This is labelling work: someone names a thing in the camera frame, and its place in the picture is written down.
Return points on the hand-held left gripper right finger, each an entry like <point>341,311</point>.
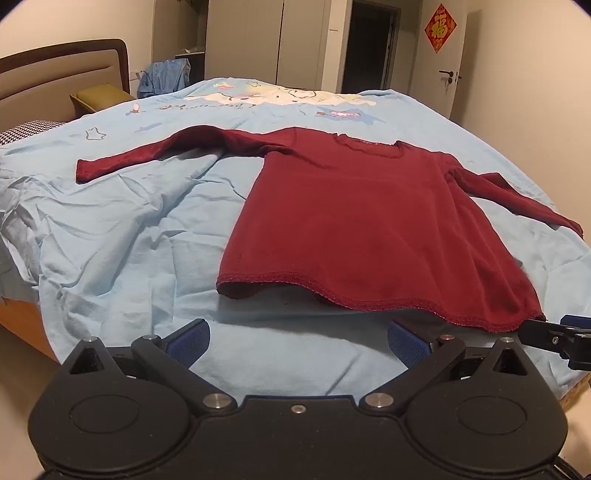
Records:
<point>406,346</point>

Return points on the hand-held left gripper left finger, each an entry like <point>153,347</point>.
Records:
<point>189,344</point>

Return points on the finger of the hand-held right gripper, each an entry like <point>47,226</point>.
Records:
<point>549,334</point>

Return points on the dark red long-sleeve shirt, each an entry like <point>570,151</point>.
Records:
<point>369,221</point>

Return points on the blue clothes pile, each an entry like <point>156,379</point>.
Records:
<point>161,76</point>

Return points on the light blue printed bedsheet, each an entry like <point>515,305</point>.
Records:
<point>138,240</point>

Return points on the white door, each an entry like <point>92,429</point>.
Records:
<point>438,92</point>

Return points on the olive green pillow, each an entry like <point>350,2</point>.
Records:
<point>104,97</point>

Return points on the houndstooth pillow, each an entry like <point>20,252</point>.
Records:
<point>27,131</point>

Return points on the padded brown-framed headboard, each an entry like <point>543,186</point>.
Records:
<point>55,69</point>

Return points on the white wardrobe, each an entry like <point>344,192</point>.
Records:
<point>258,41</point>

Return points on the red diamond door decoration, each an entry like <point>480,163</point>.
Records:
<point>439,27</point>

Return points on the wooden bed frame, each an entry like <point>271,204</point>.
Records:
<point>23,327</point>

